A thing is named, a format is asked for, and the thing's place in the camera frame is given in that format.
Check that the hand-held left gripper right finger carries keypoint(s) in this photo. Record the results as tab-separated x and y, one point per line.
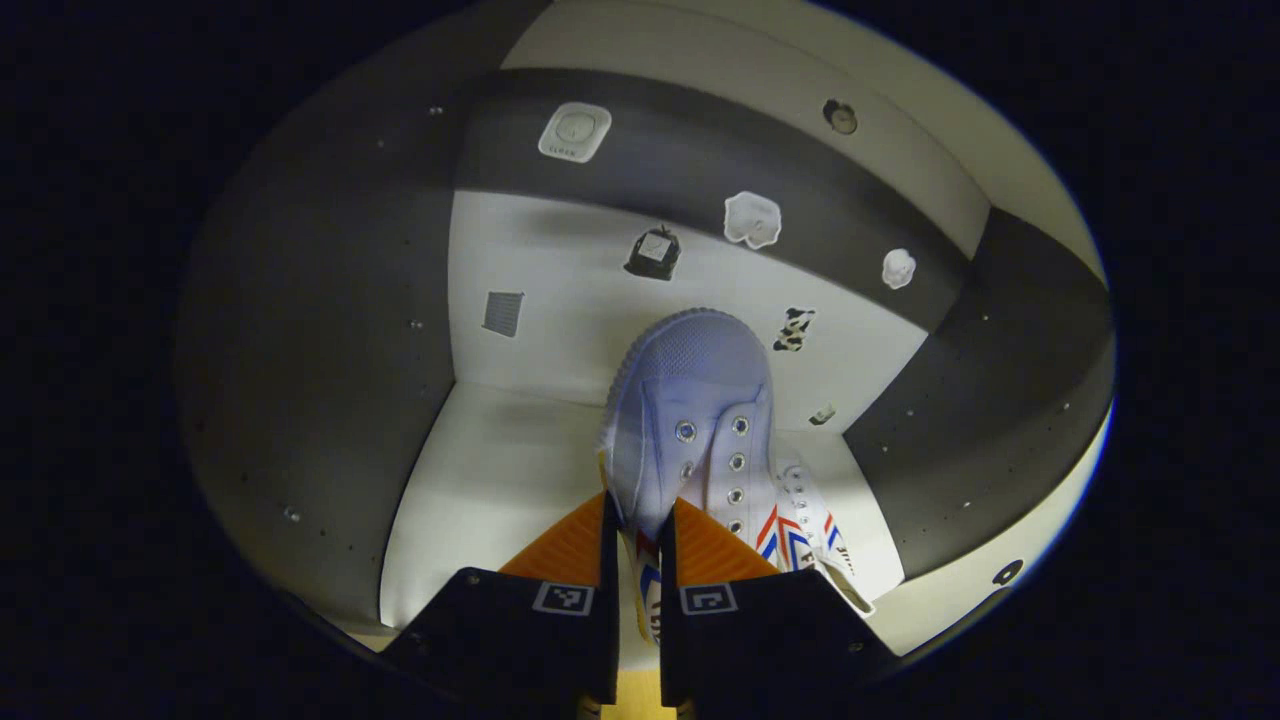
760	640

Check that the white and grey shoe cabinet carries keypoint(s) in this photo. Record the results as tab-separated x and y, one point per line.
300	350

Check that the white canvas shoe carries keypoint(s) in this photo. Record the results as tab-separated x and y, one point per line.
690	400
815	530

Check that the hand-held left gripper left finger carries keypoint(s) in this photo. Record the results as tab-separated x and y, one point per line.
520	640

